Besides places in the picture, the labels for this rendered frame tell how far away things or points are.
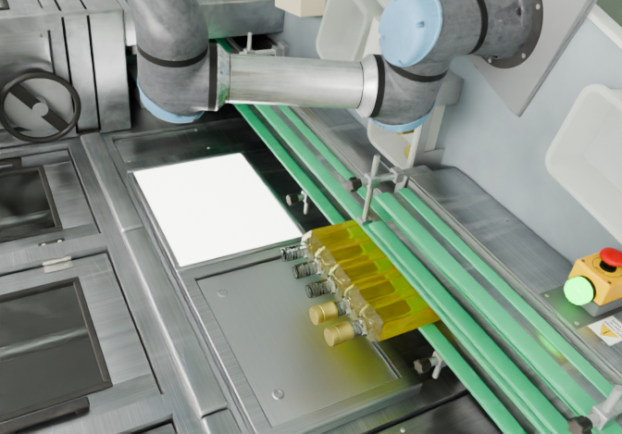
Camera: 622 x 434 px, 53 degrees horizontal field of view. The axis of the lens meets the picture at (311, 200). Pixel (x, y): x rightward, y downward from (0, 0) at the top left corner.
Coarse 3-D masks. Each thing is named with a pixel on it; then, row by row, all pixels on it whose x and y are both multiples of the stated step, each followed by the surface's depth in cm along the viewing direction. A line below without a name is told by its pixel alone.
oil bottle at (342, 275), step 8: (368, 256) 126; (376, 256) 127; (384, 256) 127; (344, 264) 124; (352, 264) 124; (360, 264) 124; (368, 264) 124; (376, 264) 125; (384, 264) 125; (392, 264) 125; (336, 272) 122; (344, 272) 122; (352, 272) 122; (360, 272) 122; (368, 272) 122; (376, 272) 123; (384, 272) 124; (336, 280) 121; (344, 280) 120; (352, 280) 121; (360, 280) 122; (336, 288) 121; (344, 288) 121; (336, 296) 122
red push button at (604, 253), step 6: (600, 252) 100; (606, 252) 99; (612, 252) 99; (618, 252) 99; (606, 258) 98; (612, 258) 98; (618, 258) 98; (606, 264) 100; (612, 264) 98; (618, 264) 97
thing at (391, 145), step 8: (368, 120) 145; (368, 128) 146; (376, 128) 146; (368, 136) 146; (376, 136) 146; (384, 136) 147; (392, 136) 147; (400, 136) 147; (408, 136) 145; (416, 136) 130; (376, 144) 145; (384, 144) 144; (392, 144) 144; (400, 144) 144; (408, 144) 144; (416, 144) 132; (384, 152) 142; (392, 152) 142; (400, 152) 142; (392, 160) 140; (400, 160) 139; (408, 160) 134
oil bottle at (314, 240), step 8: (336, 224) 134; (344, 224) 134; (352, 224) 135; (312, 232) 131; (320, 232) 131; (328, 232) 132; (336, 232) 132; (344, 232) 132; (352, 232) 132; (360, 232) 133; (304, 240) 130; (312, 240) 129; (320, 240) 129; (328, 240) 130; (336, 240) 130; (344, 240) 131; (312, 248) 128; (312, 256) 129
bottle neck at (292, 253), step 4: (300, 244) 130; (284, 248) 128; (288, 248) 128; (292, 248) 128; (296, 248) 129; (300, 248) 129; (304, 248) 129; (280, 252) 129; (284, 252) 127; (288, 252) 128; (292, 252) 128; (296, 252) 128; (300, 252) 129; (304, 252) 129; (280, 256) 130; (284, 256) 130; (288, 256) 128; (292, 256) 128; (296, 256) 129; (300, 256) 129; (304, 256) 130; (284, 260) 128; (288, 260) 128
